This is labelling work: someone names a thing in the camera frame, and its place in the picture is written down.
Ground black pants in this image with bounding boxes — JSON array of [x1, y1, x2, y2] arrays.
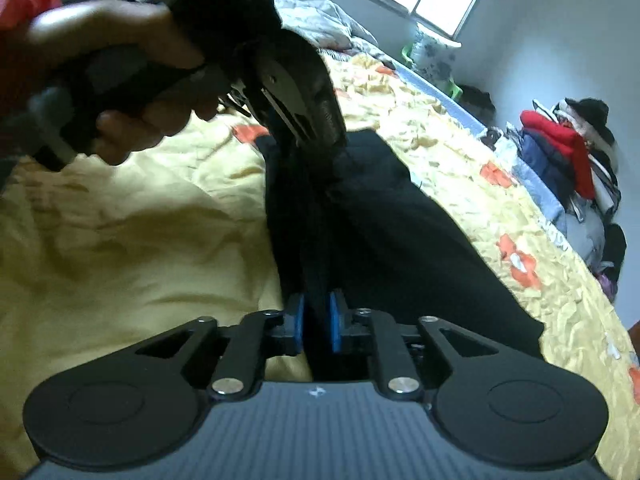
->
[[256, 130, 544, 382]]

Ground person's left hand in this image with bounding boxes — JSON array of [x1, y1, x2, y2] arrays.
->
[[0, 0, 222, 167]]

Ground grey patterned blanket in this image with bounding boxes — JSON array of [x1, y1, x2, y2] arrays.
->
[[274, 0, 395, 70]]

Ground yellow carrot-print bedsheet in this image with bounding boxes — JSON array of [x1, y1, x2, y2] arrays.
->
[[1, 54, 639, 479]]

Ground floral pillow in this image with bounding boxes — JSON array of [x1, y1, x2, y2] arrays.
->
[[410, 23, 462, 96]]

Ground green plastic stool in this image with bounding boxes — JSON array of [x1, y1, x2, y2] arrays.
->
[[401, 44, 462, 101]]

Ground blue striped mattress edge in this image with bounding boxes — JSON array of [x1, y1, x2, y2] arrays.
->
[[389, 56, 566, 226]]

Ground dark bag on floor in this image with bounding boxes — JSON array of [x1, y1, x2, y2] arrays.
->
[[459, 84, 496, 127]]

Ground pile of clothes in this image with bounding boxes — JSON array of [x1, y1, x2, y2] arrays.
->
[[504, 98, 627, 301]]

